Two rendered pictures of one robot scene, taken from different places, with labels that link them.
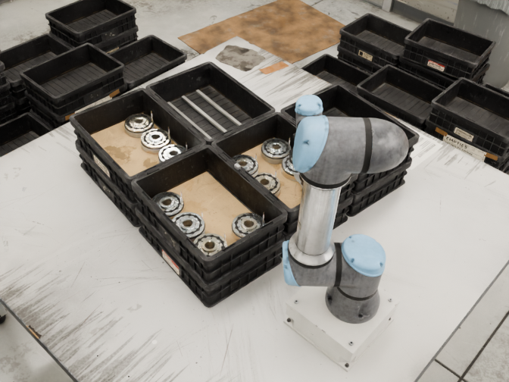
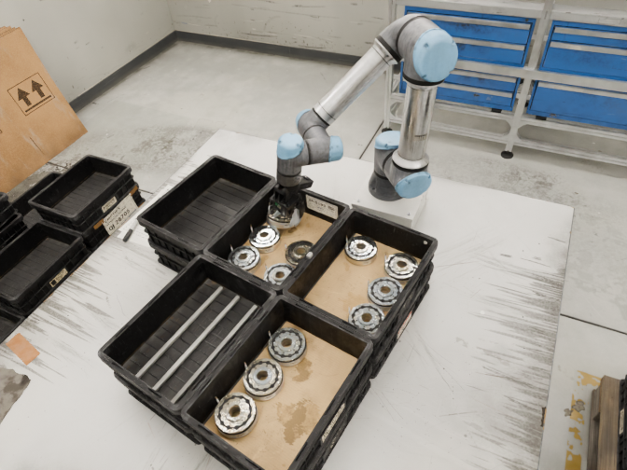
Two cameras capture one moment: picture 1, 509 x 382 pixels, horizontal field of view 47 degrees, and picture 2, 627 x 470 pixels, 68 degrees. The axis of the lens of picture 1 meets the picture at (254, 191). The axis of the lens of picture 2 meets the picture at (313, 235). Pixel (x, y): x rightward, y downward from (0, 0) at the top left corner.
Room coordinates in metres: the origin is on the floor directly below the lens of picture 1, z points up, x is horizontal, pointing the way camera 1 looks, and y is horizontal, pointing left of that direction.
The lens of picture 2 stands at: (1.52, 0.95, 1.97)
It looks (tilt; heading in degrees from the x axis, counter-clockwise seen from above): 46 degrees down; 259
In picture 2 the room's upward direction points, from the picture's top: 6 degrees counter-clockwise
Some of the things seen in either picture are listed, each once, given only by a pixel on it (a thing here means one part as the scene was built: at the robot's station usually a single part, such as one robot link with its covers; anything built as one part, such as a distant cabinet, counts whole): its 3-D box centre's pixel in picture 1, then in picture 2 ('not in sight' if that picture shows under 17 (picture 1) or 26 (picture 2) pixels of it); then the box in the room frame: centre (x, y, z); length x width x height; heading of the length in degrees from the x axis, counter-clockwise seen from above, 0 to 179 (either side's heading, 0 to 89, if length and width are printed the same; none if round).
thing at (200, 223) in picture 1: (187, 224); (385, 291); (1.19, 0.19, 0.86); 0.10 x 0.10 x 0.01
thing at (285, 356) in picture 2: (173, 154); (286, 343); (1.50, 0.28, 0.86); 0.10 x 0.10 x 0.01
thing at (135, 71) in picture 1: (144, 84); not in sight; (2.68, 0.63, 0.31); 0.40 x 0.30 x 0.34; 140
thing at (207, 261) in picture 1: (207, 200); (362, 268); (1.23, 0.14, 0.92); 0.40 x 0.30 x 0.02; 42
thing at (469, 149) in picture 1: (460, 154); (122, 216); (2.12, -0.95, 0.41); 0.31 x 0.02 x 0.16; 50
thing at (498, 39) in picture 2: not in sight; (459, 60); (0.07, -1.45, 0.60); 0.72 x 0.03 x 0.56; 140
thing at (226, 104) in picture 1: (209, 112); (196, 334); (1.73, 0.18, 0.87); 0.40 x 0.30 x 0.11; 42
